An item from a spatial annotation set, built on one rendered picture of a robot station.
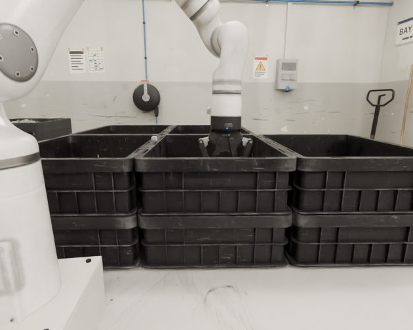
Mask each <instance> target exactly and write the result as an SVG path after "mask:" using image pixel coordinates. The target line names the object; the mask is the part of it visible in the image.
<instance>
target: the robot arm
mask: <svg viewBox="0 0 413 330"><path fill-rule="evenodd" d="M84 1H85V0H0V323H21V322H22V321H23V320H24V319H25V318H26V317H27V316H28V315H30V314H31V313H33V312H35V311H37V310H38V309H40V308H42V307H44V306H45V305H46V304H48V303H49V302H50V301H51V300H53V298H55V296H56V295H57V294H58V293H59V291H60V289H61V286H62V282H61V277H60V270H59V266H58V258H57V254H56V247H55V243H54V235H53V231H52V223H51V220H50V212H49V205H48V200H47V193H46V188H45V180H44V176H43V169H42V164H41V159H40V158H41V157H40V152H39V146H38V143H37V140H36V139H35V138H34V137H33V136H32V135H30V134H28V133H26V132H24V131H22V130H20V129H19V128H17V127H15V126H14V125H13V124H12V123H11V122H10V120H9V119H8V118H7V116H6V113H5V110H4V107H3V102H6V101H14V100H17V99H20V98H22V97H24V96H26V95H28V94H29V93H30V92H31V91H32V90H33V89H34V88H35V87H36V86H37V84H38V83H39V81H40V80H41V78H42V76H43V75H44V73H45V71H46V69H47V67H48V64H49V62H50V60H51V58H52V55H53V54H54V51H55V50H56V47H57V45H58V43H59V41H60V39H61V37H62V35H63V33H64V31H65V29H66V28H67V26H68V25H69V23H70V22H71V21H72V19H73V17H74V16H75V15H76V13H77V11H78V10H79V8H80V7H81V5H82V4H83V2H84ZM175 2H176V3H177V4H178V6H179V7H180V8H181V9H182V10H183V12H184V13H185V14H186V16H187V17H188V18H189V19H190V20H191V21H192V22H193V24H194V25H195V27H196V29H197V32H198V34H199V36H200V37H201V39H202V41H203V43H204V44H205V46H206V48H207V49H208V51H209V52H210V53H211V54H213V55H214V56H215V57H217V58H220V63H219V66H218V68H217V69H215V70H214V72H213V74H212V99H211V105H210V106H208V107H207V109H206V113H207V114H209V115H210V133H209V135H208V137H205V138H203V139H202V138H200V139H199V146H200V148H201V152H202V154H203V157H209V156H208V153H207V150H206V146H207V145H208V141H210V142H211V144H212V145H213V146H214V152H213V156H212V157H218V156H219V154H220V152H224V151H227V152H231V155H232V157H238V156H237V150H236V148H237V146H238V145H239V144H240V142H241V141H243V146H244V149H243V152H242V154H241V157H248V154H249V152H250V149H251V147H252V144H253V141H252V140H251V139H250V138H248V139H247V138H245V137H243V135H242V133H241V115H242V100H241V84H242V74H243V69H244V67H245V62H246V57H247V54H248V48H249V36H248V31H247V29H246V27H245V26H244V24H243V23H241V22H239V21H230V22H228V23H226V24H224V25H223V23H222V22H221V20H220V18H219V16H218V14H217V13H218V11H219V9H220V4H219V2H218V0H175Z"/></svg>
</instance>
